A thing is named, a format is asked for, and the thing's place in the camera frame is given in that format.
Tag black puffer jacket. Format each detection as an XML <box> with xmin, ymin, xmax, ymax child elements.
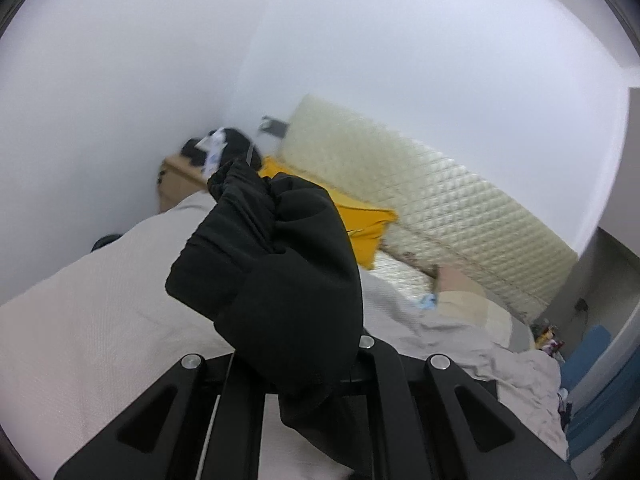
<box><xmin>165</xmin><ymin>159</ymin><xmax>372</xmax><ymax>478</ymax></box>

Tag grey duvet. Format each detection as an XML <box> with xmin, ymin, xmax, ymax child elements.
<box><xmin>360</xmin><ymin>270</ymin><xmax>568</xmax><ymax>460</ymax></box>

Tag plaid pillow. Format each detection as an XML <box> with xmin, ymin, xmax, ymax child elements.
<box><xmin>434</xmin><ymin>266</ymin><xmax>535</xmax><ymax>353</ymax></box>

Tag white textured bed sheet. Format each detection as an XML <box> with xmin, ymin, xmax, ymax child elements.
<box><xmin>0</xmin><ymin>192</ymin><xmax>352</xmax><ymax>480</ymax></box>

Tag bottles on shelf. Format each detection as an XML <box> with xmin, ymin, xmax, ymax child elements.
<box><xmin>535</xmin><ymin>325</ymin><xmax>564</xmax><ymax>358</ymax></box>

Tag blue curtain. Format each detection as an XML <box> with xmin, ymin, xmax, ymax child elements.
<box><xmin>567</xmin><ymin>351</ymin><xmax>639</xmax><ymax>460</ymax></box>

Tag yellow pillow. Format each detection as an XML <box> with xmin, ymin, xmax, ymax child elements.
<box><xmin>259</xmin><ymin>156</ymin><xmax>398</xmax><ymax>270</ymax></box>

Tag cream quilted headboard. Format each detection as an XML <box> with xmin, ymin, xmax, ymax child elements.
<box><xmin>278</xmin><ymin>96</ymin><xmax>577</xmax><ymax>323</ymax></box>

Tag wooden nightstand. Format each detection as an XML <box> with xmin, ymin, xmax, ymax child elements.
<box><xmin>157</xmin><ymin>154</ymin><xmax>207</xmax><ymax>212</ymax></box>

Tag black bag on nightstand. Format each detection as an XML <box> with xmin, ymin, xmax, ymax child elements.
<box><xmin>180</xmin><ymin>128</ymin><xmax>262</xmax><ymax>170</ymax></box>

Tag clear plastic bottle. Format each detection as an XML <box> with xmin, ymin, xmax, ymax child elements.
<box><xmin>195</xmin><ymin>128</ymin><xmax>227</xmax><ymax>178</ymax></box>

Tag wall socket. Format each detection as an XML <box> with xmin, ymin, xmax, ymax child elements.
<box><xmin>259</xmin><ymin>116</ymin><xmax>288</xmax><ymax>139</ymax></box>

